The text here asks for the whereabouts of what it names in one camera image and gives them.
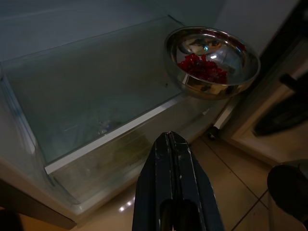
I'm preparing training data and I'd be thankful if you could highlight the clear crisper drawer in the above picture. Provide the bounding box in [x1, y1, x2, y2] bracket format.
[44, 96, 233, 214]

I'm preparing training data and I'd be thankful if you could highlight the silver fridge door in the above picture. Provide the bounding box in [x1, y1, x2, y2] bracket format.
[211, 0, 308, 169]

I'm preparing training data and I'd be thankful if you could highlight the red chopped food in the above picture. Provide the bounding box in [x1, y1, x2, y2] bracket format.
[177, 53, 228, 85]

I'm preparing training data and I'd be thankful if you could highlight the steel bowl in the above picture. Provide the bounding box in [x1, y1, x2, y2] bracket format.
[164, 26, 262, 101]

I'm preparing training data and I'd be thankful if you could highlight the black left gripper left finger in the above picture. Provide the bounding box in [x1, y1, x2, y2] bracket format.
[131, 131, 180, 231]

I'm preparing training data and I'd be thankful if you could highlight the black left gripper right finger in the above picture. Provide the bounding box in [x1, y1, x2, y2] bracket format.
[169, 131, 226, 231]

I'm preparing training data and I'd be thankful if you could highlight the silver fridge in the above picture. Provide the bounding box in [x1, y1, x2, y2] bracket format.
[0, 0, 244, 228]

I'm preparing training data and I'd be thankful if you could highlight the glass fridge shelf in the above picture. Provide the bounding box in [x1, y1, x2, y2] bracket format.
[0, 14, 186, 174]

